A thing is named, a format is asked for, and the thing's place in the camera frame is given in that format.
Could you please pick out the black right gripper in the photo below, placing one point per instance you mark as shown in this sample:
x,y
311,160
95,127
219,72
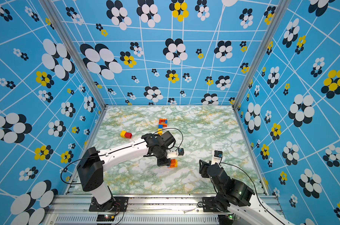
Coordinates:
x,y
203,169

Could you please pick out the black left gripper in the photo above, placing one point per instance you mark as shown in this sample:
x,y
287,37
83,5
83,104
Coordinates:
x,y
164,162

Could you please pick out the orange long lego plate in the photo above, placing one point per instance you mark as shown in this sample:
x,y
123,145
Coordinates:
x,y
173,165

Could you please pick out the red square lego brick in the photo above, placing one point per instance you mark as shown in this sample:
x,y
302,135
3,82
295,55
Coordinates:
x,y
128,135

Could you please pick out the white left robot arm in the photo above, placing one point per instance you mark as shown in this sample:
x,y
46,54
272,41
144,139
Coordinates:
x,y
95,162

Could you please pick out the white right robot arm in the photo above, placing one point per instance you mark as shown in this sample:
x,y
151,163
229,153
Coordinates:
x,y
235,196

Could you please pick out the yellow square lego brick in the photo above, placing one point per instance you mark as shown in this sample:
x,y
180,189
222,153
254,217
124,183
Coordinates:
x,y
122,134

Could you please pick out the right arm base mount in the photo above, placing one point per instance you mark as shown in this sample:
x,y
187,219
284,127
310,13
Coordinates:
x,y
209,204

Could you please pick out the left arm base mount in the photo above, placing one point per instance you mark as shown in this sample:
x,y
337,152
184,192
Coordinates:
x,y
115,204

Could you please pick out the aluminium front rail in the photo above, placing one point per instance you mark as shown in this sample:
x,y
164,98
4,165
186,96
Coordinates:
x,y
182,209

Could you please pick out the right aluminium corner post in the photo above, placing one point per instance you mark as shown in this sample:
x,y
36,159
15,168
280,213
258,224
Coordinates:
x,y
272,28

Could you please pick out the aluminium corner post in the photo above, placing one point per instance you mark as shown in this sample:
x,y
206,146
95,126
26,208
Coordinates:
x,y
50,10
272,28

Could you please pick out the left aluminium corner post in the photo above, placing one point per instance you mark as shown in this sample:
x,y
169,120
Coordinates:
x,y
50,10

